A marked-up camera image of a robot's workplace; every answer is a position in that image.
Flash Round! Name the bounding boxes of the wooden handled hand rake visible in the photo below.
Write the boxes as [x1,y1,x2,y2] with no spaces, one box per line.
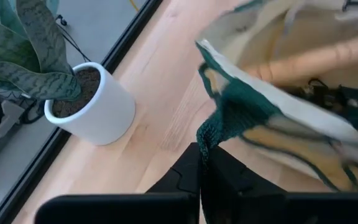
[244,34,358,88]

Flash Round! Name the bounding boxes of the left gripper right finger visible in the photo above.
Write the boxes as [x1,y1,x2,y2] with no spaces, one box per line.
[201,146,358,224]

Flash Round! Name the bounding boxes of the canvas gardening bag green trim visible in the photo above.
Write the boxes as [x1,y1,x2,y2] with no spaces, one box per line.
[195,0,358,193]

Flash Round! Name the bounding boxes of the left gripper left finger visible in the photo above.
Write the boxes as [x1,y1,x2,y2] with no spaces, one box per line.
[34,142,201,224]

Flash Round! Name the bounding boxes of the snake plant in white pot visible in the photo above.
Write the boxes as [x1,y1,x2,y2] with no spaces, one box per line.
[0,0,136,146]

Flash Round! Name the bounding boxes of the thin black floor cable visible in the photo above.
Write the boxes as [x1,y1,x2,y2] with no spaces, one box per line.
[54,14,92,63]

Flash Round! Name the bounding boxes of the black table frame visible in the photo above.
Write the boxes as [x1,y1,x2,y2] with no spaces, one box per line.
[0,0,165,224]

